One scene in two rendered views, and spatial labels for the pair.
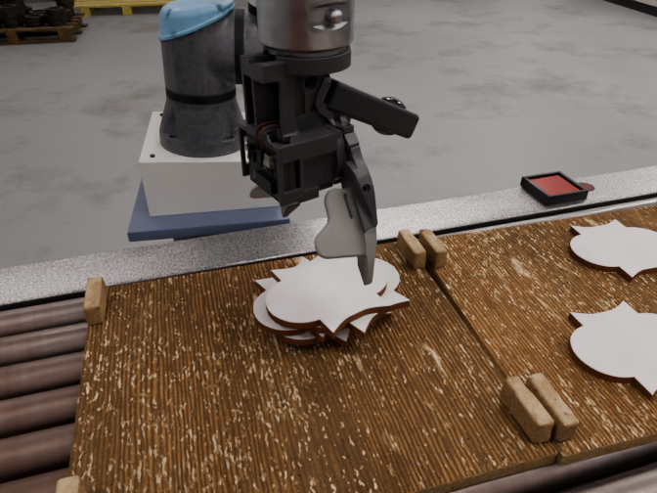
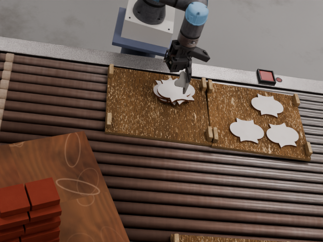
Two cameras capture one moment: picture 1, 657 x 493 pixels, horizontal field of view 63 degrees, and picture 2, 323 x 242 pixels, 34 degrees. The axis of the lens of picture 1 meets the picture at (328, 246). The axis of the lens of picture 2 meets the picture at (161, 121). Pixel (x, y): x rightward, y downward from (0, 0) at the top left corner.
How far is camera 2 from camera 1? 151 cm
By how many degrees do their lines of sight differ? 13
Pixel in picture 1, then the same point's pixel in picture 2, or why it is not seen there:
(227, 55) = not seen: outside the picture
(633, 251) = (268, 107)
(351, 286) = (180, 91)
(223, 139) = (156, 19)
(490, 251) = (227, 93)
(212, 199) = (144, 38)
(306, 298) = (167, 90)
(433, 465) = (183, 137)
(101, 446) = (113, 109)
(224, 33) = not seen: outside the picture
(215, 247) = (143, 62)
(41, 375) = (94, 87)
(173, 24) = not seen: outside the picture
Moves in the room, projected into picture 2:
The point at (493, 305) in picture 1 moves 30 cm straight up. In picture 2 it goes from (217, 109) to (243, 54)
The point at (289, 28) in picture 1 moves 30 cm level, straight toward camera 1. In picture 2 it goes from (183, 42) to (170, 100)
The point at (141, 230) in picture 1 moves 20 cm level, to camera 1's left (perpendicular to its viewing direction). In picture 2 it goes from (117, 42) to (75, 28)
